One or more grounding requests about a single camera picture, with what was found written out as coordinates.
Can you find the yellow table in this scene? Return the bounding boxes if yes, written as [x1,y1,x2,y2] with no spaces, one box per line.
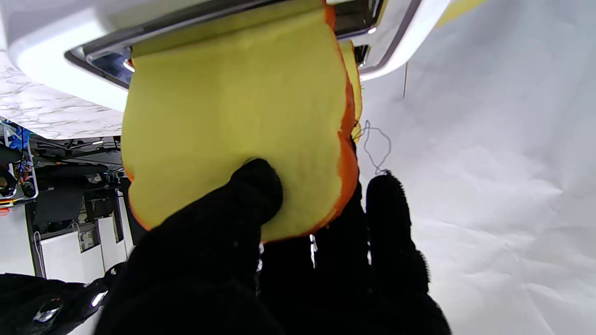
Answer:
[435,0,486,28]

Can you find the white two-slot toaster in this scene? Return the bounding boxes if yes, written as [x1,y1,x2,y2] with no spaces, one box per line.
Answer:
[2,0,452,113]

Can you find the glossy black robot base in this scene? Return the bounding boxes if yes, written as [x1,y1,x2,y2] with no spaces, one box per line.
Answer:
[0,263,126,335]

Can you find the white backdrop sheet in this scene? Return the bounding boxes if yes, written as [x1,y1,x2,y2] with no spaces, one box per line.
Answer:
[354,0,596,335]

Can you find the white cabinet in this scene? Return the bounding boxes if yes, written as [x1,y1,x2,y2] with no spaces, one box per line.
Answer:
[37,216,135,285]

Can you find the yellow toy toast slice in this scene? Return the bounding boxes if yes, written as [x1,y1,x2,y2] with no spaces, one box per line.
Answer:
[340,40,364,142]
[121,0,359,243]

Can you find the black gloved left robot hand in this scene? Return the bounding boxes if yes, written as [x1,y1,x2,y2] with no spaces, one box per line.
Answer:
[95,158,452,335]

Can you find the cluttered equipment shelf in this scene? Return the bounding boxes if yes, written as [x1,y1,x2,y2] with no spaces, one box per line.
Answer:
[0,119,39,215]

